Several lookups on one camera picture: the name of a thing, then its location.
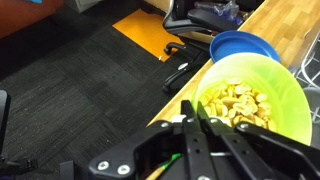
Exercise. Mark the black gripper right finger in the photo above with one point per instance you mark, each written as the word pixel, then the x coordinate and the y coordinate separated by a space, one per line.
pixel 253 153

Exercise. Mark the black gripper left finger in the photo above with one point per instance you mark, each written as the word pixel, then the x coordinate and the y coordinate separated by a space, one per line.
pixel 193 150

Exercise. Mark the pile of peanuts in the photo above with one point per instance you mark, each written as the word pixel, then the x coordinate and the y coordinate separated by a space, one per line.
pixel 240 103

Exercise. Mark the yellow plastic bowl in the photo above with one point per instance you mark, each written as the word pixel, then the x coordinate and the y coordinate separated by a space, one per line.
pixel 286 100

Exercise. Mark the blue plastic plate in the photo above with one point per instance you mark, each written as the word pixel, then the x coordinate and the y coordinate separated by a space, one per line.
pixel 240 43

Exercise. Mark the orange floor mat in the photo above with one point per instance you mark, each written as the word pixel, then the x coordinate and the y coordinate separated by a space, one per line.
pixel 146 33

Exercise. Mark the black office chair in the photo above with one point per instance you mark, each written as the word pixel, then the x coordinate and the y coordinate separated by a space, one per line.
pixel 200 20

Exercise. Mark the gray glass-door cabinet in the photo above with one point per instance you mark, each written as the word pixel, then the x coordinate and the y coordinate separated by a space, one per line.
pixel 83 3

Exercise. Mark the orange couch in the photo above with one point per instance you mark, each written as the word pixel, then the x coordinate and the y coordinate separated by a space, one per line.
pixel 26 13

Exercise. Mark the blue pillow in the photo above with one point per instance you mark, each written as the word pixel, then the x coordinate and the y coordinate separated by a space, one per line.
pixel 33 1

